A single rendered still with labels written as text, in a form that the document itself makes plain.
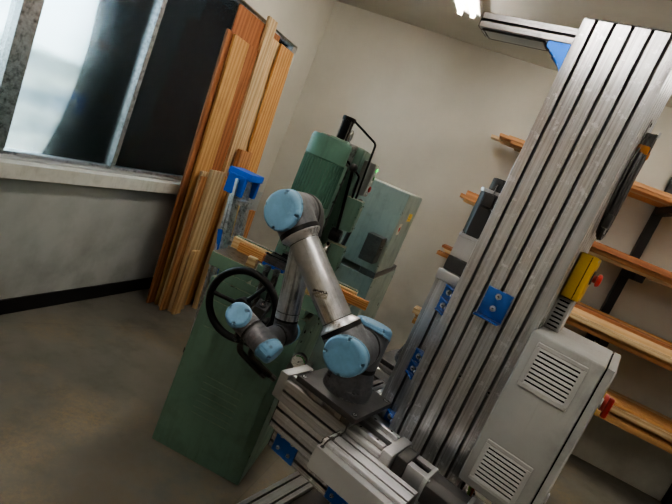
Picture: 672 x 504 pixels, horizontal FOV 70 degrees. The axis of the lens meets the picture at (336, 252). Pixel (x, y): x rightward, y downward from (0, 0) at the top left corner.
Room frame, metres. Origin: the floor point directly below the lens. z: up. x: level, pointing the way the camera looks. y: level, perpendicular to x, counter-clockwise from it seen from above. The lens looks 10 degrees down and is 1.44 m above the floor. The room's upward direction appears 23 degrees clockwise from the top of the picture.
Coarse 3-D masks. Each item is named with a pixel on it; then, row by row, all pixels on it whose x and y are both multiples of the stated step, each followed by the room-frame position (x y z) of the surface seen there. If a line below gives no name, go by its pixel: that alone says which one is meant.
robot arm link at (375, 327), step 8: (368, 320) 1.34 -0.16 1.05; (368, 328) 1.31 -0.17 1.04; (376, 328) 1.31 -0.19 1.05; (384, 328) 1.33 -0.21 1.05; (376, 336) 1.29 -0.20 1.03; (384, 336) 1.31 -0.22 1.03; (384, 344) 1.32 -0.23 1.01; (376, 360) 1.31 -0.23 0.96; (368, 368) 1.31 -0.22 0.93; (376, 368) 1.34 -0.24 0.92
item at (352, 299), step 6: (240, 246) 2.05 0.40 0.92; (246, 246) 2.05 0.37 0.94; (246, 252) 2.05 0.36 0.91; (252, 252) 2.04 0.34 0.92; (258, 252) 2.04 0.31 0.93; (348, 294) 1.97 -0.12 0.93; (348, 300) 1.97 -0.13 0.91; (354, 300) 1.97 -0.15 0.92; (360, 300) 1.96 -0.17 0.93; (366, 300) 1.98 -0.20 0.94; (360, 306) 1.96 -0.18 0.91; (366, 306) 1.96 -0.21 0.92
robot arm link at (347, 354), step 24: (288, 192) 1.29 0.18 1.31; (264, 216) 1.29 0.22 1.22; (288, 216) 1.26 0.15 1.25; (312, 216) 1.31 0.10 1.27; (288, 240) 1.28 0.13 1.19; (312, 240) 1.28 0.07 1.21; (312, 264) 1.26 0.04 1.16; (312, 288) 1.25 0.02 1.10; (336, 288) 1.25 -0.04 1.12; (336, 312) 1.22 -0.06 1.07; (336, 336) 1.18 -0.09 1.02; (360, 336) 1.21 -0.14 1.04; (336, 360) 1.18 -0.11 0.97; (360, 360) 1.16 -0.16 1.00
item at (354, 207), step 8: (352, 200) 2.18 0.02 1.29; (360, 200) 2.25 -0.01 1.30; (344, 208) 2.18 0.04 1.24; (352, 208) 2.17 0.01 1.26; (360, 208) 2.18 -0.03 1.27; (344, 216) 2.18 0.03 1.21; (352, 216) 2.17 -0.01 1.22; (336, 224) 2.18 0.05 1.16; (344, 224) 2.18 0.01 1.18; (352, 224) 2.17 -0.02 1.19
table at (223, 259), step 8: (224, 248) 2.01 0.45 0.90; (232, 248) 2.06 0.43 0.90; (216, 256) 1.90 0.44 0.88; (224, 256) 1.90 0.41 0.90; (232, 256) 1.94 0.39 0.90; (240, 256) 1.99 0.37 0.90; (216, 264) 1.90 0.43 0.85; (224, 264) 1.90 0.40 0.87; (232, 264) 1.89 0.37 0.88; (240, 264) 1.89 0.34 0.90; (248, 280) 1.88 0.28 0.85; (248, 288) 1.78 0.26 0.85; (256, 288) 1.77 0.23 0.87; (264, 296) 1.77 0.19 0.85; (304, 296) 1.84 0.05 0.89; (304, 304) 1.84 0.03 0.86; (312, 304) 1.84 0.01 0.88; (312, 312) 1.83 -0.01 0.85
